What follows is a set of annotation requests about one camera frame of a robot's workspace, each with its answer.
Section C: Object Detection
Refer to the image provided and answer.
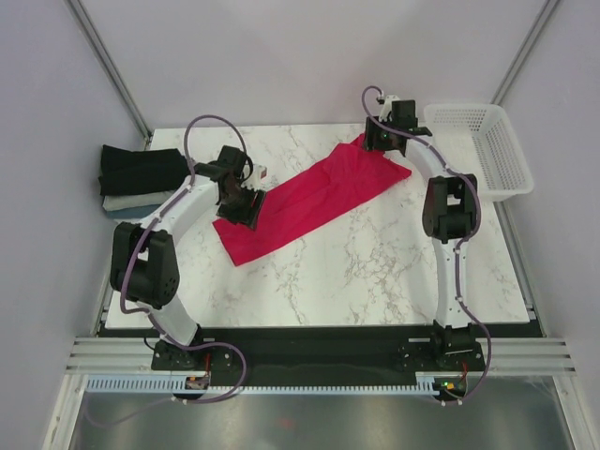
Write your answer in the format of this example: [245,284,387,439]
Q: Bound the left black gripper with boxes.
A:
[217,182,266,233]

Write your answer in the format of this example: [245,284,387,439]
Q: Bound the red t shirt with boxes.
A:
[213,135,412,266]

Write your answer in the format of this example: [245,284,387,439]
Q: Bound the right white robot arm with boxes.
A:
[363,93,482,329]

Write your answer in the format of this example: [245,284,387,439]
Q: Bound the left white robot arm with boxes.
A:
[110,145,266,368]

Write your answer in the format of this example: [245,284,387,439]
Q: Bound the white plastic basket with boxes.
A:
[424,103,534,202]

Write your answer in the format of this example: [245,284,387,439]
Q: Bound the folded blue t shirt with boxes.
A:
[106,205,158,220]

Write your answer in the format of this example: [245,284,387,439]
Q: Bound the folded black t shirt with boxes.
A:
[98,145,189,197]

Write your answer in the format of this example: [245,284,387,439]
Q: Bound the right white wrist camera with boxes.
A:
[376,95,400,123]

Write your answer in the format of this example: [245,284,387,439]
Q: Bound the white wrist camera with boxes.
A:
[376,95,400,123]
[245,165,267,190]

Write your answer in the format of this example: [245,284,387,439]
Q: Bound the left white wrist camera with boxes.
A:
[245,165,267,190]

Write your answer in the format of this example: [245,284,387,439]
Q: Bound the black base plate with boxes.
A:
[151,325,486,385]

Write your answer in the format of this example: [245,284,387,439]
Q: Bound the left aluminium frame post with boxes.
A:
[65,0,153,145]

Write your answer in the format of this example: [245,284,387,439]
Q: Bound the aluminium frame post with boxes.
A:
[490,0,563,106]
[65,0,153,145]

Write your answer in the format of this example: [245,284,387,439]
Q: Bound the aluminium rail profile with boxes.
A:
[65,335,158,375]

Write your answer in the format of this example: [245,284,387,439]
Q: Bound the right aluminium frame post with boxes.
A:
[490,0,563,106]

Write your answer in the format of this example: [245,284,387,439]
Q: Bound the white slotted cable duct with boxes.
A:
[85,374,439,396]

